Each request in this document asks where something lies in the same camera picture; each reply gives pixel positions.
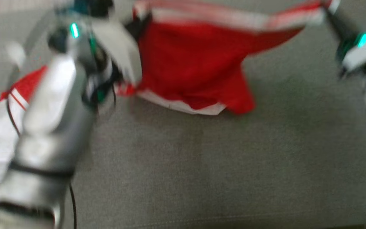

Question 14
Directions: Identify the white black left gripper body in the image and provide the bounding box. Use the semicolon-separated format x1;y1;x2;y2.
48;12;143;106

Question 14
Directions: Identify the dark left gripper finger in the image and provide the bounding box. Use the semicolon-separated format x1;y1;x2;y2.
126;13;152;40

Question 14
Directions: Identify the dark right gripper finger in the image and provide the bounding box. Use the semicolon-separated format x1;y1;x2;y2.
324;6;350;44
328;6;360;37

